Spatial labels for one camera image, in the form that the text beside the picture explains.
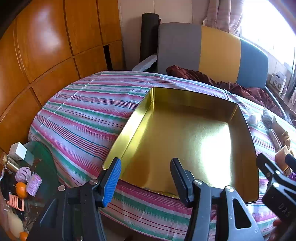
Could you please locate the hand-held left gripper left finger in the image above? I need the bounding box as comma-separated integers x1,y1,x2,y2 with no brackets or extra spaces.
28,158,122,241

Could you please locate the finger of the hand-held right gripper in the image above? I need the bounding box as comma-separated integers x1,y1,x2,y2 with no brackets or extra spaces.
285,153,296,168
256,153,285,186

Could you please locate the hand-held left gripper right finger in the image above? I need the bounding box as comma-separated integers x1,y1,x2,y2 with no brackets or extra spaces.
170,158,264,241

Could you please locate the yellow patterned pouch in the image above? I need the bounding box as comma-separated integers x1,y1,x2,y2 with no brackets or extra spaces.
281,132,292,149

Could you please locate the gold metal tin box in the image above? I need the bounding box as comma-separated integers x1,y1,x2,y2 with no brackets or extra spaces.
102,87,259,204

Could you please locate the white sock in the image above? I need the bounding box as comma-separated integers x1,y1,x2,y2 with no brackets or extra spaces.
248,112,261,124
262,108,274,123

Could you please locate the person's right hand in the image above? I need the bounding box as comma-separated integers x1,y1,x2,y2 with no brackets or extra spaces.
272,219,288,239

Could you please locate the striped bedsheet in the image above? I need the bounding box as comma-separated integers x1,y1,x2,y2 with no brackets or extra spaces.
28,71,296,241

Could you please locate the maroon cloth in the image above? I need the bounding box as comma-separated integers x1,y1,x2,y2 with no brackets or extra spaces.
166,65,284,117

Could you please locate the purple hair roller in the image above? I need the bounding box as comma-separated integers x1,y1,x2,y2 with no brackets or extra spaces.
26,174,42,197

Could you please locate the white printed carton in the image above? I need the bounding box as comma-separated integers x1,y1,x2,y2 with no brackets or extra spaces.
269,72,287,93

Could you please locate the purple scrunchie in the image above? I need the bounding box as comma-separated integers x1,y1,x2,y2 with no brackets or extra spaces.
15,167,31,182

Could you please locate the pink hair clip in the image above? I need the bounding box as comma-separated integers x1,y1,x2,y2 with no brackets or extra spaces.
6,194,25,211

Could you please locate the small white box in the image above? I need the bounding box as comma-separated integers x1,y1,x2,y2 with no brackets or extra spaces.
9,142,28,161

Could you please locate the gold bottle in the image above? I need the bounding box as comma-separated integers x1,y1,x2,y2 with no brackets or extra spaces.
0,153,20,173

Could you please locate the cream plastic bottle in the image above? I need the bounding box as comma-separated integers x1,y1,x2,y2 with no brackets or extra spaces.
6,211,23,238

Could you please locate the grey yellow blue sofa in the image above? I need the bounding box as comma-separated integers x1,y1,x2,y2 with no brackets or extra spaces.
132,23,289,121

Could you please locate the window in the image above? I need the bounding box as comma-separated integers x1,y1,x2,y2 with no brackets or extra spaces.
240,0,296,67

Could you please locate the black rolled mat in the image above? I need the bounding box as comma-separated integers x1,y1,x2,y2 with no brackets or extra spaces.
140,13,160,63

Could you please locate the wooden wardrobe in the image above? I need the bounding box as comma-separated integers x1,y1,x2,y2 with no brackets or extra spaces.
0,0,126,153

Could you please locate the pink patterned curtain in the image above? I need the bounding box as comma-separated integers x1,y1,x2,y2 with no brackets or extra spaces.
203,0,244,35

